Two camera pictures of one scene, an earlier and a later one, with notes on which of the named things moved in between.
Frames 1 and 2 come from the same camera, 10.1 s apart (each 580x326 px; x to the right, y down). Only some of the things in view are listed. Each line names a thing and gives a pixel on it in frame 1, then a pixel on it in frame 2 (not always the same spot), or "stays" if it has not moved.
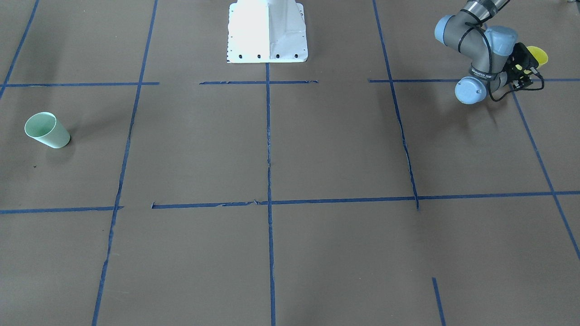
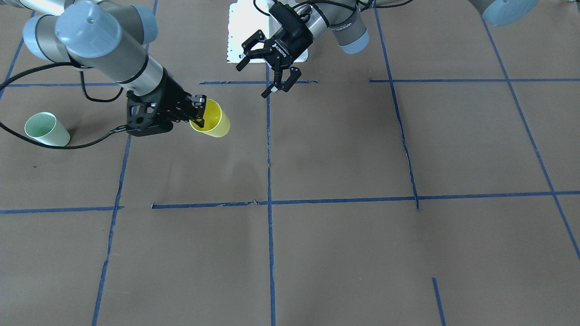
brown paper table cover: [354, 189] stays
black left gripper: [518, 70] -> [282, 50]
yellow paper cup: [540, 56] -> [216, 123]
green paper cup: [45, 127] stays
